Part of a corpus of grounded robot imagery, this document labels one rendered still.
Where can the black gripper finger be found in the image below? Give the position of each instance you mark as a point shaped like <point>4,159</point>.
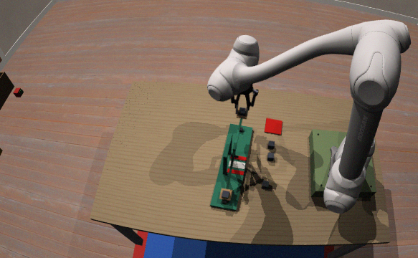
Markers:
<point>255,93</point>
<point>236,101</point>

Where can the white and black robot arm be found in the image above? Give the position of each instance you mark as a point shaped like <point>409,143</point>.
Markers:
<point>374,79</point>

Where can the red flat square plate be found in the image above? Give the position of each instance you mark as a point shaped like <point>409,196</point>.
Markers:
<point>273,126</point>

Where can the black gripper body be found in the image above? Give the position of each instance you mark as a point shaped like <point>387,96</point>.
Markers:
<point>249,90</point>

